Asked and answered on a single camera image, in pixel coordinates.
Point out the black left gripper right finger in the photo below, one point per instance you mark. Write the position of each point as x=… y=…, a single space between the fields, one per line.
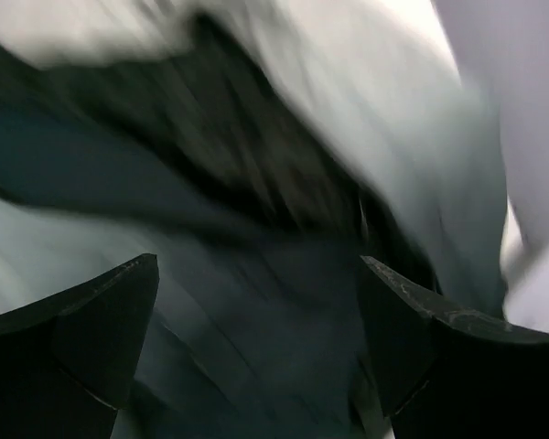
x=447 y=372

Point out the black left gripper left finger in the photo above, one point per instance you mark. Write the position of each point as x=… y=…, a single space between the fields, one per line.
x=67 y=362

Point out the grey black gradient jacket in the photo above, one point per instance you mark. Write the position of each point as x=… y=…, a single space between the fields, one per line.
x=260 y=150

